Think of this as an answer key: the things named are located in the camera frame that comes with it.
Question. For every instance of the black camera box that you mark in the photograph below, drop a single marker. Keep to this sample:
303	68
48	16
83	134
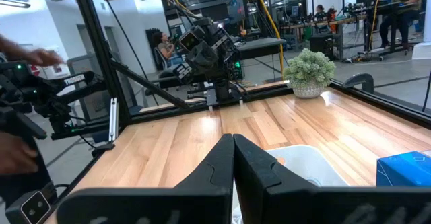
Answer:
32	208

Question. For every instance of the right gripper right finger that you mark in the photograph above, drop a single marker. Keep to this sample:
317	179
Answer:
303	207

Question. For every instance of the white plastic bin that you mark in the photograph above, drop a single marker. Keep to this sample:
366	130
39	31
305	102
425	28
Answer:
309	167

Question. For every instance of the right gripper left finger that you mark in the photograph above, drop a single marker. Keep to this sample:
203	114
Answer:
188	204

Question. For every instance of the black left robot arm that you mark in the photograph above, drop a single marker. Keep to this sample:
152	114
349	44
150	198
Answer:
223	89

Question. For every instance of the green plant in white pot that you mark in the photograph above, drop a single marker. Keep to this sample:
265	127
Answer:
309	71

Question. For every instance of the grey desk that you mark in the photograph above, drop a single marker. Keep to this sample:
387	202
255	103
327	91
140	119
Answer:
259	45

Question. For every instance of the black table clamp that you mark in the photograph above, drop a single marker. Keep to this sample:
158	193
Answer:
362	79

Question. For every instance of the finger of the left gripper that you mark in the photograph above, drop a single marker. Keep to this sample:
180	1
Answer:
195	62
210	54

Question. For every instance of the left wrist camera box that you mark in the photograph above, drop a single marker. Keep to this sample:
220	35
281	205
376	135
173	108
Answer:
189	41

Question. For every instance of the black table frame rail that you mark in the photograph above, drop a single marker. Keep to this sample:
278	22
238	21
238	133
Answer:
387	104
269	93

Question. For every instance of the black diagonal frame brace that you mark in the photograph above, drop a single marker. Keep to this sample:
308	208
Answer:
151	86

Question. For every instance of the person's hand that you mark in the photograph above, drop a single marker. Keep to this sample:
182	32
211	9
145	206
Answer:
15	156
43	57

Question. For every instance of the black frame post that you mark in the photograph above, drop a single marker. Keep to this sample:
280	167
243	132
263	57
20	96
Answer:
97	49

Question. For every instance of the person's forearm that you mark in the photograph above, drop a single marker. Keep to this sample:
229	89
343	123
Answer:
11	49

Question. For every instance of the silver metal bracket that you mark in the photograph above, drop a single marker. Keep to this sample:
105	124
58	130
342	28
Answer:
114	119

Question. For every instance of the blue box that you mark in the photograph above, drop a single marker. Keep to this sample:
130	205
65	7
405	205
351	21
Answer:
404	170

